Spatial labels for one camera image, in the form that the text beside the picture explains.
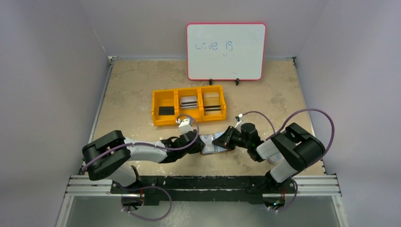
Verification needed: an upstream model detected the yellow three-compartment plastic bin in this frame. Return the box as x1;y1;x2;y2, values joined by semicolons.
151;86;227;126

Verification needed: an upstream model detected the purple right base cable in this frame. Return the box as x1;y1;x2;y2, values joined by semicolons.
267;180;298;214

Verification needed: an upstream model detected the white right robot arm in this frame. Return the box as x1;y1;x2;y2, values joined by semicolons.
212;123;325;192

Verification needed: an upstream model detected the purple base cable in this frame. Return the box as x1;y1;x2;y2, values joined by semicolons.
267;180;298;214
116;184;173;221

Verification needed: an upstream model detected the small clear plastic cup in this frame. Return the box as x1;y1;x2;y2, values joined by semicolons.
267;154;281;165

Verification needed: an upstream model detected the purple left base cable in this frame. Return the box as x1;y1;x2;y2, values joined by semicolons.
116;184;173;221

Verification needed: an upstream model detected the aluminium frame rail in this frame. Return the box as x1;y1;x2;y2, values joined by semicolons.
65;175;342;197

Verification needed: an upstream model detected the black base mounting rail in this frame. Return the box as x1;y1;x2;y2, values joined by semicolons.
112;175;296;209

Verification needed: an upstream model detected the pink-framed whiteboard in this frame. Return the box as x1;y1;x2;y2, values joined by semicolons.
186;22;267;81

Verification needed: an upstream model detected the striped card stack in bin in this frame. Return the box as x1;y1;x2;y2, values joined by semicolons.
180;96;198;109

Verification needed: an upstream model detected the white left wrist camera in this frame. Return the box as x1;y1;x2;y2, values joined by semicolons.
176;117;194;134

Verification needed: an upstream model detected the black card in bin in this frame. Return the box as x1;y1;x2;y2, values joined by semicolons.
158;106;175;116

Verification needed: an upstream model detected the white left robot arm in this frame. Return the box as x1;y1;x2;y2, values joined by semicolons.
82;130;205;193

